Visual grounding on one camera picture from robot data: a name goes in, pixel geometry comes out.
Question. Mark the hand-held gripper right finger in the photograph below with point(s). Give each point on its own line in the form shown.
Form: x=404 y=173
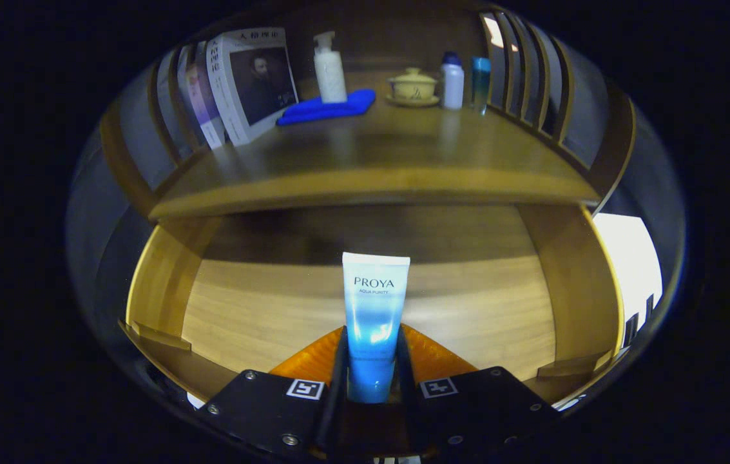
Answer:
x=406 y=393

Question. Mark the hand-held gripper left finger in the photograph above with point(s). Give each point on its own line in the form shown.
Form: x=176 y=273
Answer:
x=337 y=386

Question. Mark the blue cosmetic tube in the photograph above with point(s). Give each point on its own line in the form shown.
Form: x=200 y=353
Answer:
x=374 y=309

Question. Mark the brown wooden drawer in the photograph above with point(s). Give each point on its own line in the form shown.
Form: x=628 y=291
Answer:
x=261 y=303

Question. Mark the brown wooden countertop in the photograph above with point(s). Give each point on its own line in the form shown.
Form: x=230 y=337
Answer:
x=390 y=148

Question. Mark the white drawer cabinet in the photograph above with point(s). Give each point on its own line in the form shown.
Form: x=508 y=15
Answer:
x=629 y=264

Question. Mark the folded blue cloth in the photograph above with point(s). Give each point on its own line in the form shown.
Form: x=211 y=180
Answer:
x=339 y=108

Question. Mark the yellow saucer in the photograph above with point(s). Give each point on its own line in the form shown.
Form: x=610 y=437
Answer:
x=413 y=102

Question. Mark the yellow lidded tea cup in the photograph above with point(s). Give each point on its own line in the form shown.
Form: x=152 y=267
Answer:
x=413 y=86

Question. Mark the white pump bottle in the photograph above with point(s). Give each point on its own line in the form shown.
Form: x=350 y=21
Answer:
x=330 y=74

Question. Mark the white bottle with blue cap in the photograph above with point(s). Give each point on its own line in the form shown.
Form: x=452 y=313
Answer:
x=452 y=84

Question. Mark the purple book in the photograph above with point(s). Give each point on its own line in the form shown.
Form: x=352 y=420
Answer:
x=203 y=103

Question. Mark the white book with portrait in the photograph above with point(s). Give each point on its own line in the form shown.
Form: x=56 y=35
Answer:
x=255 y=84

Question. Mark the teal bottle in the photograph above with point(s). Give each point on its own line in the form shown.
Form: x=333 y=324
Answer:
x=480 y=84

